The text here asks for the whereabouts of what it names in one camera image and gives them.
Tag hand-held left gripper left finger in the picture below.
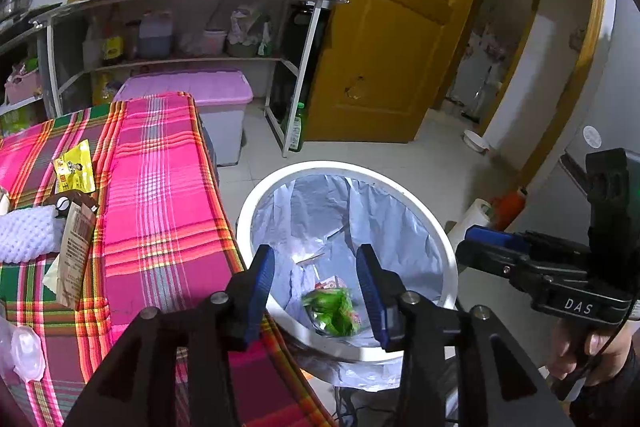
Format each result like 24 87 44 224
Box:
65 244 277 427

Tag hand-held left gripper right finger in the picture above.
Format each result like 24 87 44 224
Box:
356 243 576 427

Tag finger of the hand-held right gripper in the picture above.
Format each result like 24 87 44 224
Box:
464 225 531 253
455 239 531 293

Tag green snack wrapper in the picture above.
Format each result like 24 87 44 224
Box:
302 287 363 338

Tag grey plastic bin liner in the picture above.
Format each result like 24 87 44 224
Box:
250 174 446 393

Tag white round trash bin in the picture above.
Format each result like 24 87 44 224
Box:
235 161 459 365

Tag cream paper wrapper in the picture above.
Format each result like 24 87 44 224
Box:
42 256 65 297

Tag yellow snack packet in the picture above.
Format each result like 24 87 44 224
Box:
52 139 96 194

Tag person's right hand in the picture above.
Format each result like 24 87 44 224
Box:
546 318 636 390

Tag white paper roll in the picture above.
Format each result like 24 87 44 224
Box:
450 198 493 253

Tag orange plastic container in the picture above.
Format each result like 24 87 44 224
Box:
492 189 528 230

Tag white basin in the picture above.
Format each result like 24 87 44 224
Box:
462 129 491 154

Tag pink green plaid tablecloth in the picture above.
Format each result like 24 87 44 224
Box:
0 92 341 427

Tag green glass bottle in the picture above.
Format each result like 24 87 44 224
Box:
288 103 306 152

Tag brown kraft paper packet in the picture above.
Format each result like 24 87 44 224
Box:
42 192 100 310

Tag yellow wooden door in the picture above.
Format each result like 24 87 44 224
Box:
302 0 493 144

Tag pink lidded storage box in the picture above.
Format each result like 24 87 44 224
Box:
114 69 254 168

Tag white foam fruit net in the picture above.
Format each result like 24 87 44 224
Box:
0 204 66 264

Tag pink plastic container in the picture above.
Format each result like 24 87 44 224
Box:
202 29 228 56

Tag yellow cooking oil bottle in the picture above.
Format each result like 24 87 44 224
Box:
92 72 118 105

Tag crumpled plastic bags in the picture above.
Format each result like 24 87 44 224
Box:
227 4 273 58

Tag purple liquid jug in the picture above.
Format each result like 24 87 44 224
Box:
138 11 174 59

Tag dark bottle yellow label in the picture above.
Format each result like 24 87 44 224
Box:
102 7 125 66

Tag white plastic jug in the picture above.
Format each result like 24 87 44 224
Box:
82 17 104 70

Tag pink plastic basket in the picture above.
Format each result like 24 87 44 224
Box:
5 72 43 105

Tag small grey shelf unit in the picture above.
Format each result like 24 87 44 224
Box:
0 2 57 118

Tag black induction stove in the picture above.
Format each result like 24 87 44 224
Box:
0 3 63 32

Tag steel steamer pot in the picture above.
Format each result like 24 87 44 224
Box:
0 0 33 20

